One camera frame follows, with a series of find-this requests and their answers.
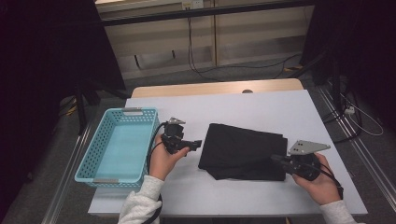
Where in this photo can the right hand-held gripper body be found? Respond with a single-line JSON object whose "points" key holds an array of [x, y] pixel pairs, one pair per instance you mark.
{"points": [[302, 165]]}

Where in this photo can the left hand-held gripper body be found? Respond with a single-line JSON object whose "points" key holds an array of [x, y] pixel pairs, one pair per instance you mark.
{"points": [[172, 140]]}

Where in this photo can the black shorts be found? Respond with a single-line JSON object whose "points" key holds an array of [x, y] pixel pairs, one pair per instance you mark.
{"points": [[243, 152]]}

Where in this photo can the blue perforated plastic basket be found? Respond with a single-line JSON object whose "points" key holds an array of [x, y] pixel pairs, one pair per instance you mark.
{"points": [[121, 152]]}

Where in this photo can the person's left hand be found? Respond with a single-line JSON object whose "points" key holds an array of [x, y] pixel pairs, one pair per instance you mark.
{"points": [[162, 161]]}

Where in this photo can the person's right hand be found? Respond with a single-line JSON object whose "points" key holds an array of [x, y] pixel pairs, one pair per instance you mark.
{"points": [[323, 189]]}

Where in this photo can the white power adapter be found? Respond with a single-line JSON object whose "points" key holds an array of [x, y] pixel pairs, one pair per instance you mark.
{"points": [[349, 110]]}

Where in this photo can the black tripod stand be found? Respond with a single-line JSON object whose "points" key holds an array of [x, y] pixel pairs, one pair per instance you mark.
{"points": [[335, 77], [81, 105]]}

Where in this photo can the beige wooden cabinet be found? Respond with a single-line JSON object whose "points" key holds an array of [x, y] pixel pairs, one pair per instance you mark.
{"points": [[249, 40]]}

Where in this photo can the black curtain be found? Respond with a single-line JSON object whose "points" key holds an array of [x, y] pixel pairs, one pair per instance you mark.
{"points": [[46, 77], [367, 46]]}

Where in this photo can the metal floor rail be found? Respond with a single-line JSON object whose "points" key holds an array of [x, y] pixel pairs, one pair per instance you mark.
{"points": [[364, 152], [62, 186]]}

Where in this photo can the white wall socket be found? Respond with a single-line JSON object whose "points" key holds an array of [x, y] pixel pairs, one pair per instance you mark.
{"points": [[193, 4]]}

